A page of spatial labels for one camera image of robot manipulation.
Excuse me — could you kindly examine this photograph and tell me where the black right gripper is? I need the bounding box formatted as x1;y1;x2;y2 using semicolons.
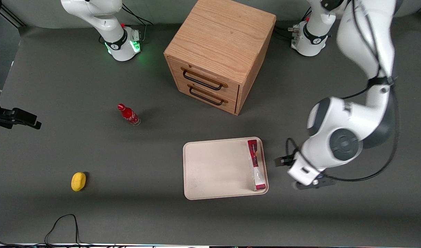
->
0;96;42;130

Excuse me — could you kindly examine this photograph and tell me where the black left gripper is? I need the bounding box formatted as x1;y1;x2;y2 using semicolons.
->
274;155;299;169

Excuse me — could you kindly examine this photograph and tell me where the red cookie box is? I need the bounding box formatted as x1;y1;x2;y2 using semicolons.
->
247;139;267;192

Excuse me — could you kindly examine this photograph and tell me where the cream plastic tray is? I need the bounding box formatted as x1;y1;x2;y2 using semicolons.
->
183;137;269;200

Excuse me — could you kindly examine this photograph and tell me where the yellow lemon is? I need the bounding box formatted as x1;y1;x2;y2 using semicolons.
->
71;172;87;192

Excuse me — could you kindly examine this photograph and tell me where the red cola bottle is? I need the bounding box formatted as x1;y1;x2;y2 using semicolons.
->
117;103;141;126

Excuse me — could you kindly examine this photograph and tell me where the wooden drawer cabinet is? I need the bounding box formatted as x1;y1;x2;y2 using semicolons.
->
164;0;277;116

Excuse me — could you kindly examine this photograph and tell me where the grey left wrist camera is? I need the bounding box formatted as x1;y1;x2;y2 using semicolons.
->
292;176;337;191

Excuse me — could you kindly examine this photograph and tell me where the wooden drawer with long handle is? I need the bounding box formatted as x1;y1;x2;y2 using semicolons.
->
169;56;239;102

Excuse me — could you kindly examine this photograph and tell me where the short black drawer handle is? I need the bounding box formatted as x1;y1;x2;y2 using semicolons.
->
188;84;228;106

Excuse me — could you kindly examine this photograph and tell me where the black frame bar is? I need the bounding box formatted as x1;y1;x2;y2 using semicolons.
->
0;6;26;28

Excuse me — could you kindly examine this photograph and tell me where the looped black table cable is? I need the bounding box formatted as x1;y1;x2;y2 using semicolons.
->
44;214;81;247

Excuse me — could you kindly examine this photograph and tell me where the long black drawer handle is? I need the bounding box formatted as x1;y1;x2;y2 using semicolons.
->
182;67;228;91

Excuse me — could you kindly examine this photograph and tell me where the wooden drawer with short handle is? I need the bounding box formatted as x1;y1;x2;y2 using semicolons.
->
176;76;237;114

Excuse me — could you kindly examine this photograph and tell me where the black left base cable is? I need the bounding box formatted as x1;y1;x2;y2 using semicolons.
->
273;25;300;39

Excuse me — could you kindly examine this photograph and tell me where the black base cable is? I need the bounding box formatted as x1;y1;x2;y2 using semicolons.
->
273;25;300;39
122;3;154;27

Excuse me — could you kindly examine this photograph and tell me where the black right base cable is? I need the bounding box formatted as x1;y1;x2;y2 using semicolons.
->
122;3;154;27

